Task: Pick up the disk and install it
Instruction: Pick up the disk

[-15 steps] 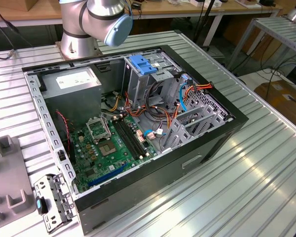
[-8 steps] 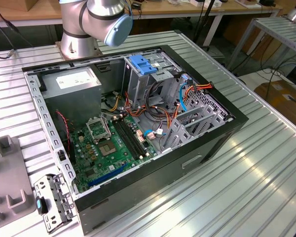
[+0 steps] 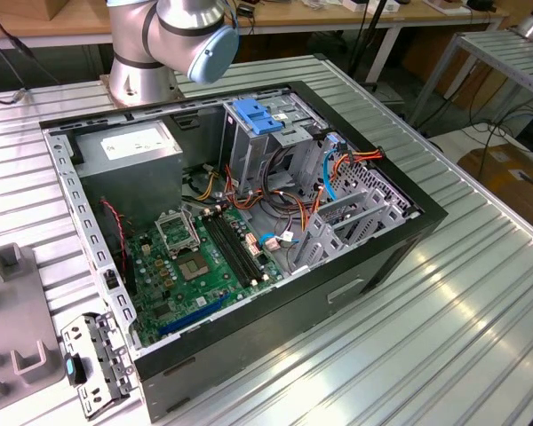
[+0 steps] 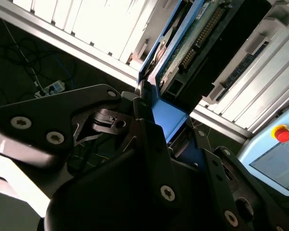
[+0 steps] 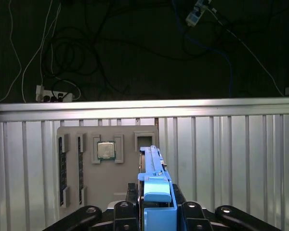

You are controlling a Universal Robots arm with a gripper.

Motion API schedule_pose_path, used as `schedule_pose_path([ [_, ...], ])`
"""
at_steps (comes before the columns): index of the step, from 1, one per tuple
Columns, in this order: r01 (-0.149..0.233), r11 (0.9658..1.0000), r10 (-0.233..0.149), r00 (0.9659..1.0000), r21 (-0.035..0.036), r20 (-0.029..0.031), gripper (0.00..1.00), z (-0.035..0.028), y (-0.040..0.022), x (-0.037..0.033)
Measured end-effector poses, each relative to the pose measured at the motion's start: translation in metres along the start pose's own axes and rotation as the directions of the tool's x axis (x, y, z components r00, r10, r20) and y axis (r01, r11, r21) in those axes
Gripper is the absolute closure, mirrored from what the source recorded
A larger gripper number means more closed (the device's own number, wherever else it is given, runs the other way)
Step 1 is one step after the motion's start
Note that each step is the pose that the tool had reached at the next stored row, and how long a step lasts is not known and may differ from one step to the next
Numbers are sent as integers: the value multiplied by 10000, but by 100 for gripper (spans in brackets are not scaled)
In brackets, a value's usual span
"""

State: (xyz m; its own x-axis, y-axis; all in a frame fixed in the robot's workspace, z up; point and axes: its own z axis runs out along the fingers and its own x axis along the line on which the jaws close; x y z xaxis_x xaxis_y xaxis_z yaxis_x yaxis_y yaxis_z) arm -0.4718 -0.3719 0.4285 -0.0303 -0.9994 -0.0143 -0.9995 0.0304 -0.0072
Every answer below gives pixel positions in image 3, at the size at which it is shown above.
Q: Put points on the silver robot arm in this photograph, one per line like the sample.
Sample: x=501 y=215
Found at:
x=133 y=66

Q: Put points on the metal disk bay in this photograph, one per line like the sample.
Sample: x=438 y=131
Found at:
x=320 y=239

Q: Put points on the white motherboard connector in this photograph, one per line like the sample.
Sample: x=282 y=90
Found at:
x=253 y=246

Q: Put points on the black RAM slot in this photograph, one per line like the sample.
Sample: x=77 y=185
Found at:
x=234 y=248
x=241 y=248
x=228 y=248
x=247 y=248

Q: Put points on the grey metal drive cage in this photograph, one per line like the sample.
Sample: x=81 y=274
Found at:
x=248 y=155

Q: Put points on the CPU socket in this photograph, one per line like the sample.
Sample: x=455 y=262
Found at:
x=193 y=268

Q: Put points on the blue plastic drive latch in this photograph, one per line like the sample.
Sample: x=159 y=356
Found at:
x=257 y=120

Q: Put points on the green motherboard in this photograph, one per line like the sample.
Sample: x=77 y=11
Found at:
x=204 y=290

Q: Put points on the blue expansion slot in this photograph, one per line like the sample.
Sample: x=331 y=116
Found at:
x=191 y=317

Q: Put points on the grey power supply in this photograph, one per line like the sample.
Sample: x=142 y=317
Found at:
x=129 y=186

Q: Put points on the black PC case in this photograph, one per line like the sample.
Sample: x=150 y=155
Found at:
x=248 y=355

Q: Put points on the black tripod stand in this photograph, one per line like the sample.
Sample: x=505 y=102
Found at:
x=368 y=26

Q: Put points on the brown cardboard box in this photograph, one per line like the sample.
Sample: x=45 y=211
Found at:
x=462 y=75

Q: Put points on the cardboard box with white label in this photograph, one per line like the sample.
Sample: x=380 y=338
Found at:
x=506 y=177

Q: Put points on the black clip with teal tab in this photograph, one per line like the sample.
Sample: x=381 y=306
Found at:
x=76 y=370

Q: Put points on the grey parts rack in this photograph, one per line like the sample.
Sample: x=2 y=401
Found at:
x=18 y=319

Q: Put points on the metal slat side table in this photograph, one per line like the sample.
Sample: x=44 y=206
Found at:
x=493 y=49

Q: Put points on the wooden desk with white frame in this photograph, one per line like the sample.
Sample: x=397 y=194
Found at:
x=293 y=18

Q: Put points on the metal slot bracket retainer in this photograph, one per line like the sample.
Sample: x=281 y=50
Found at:
x=108 y=350

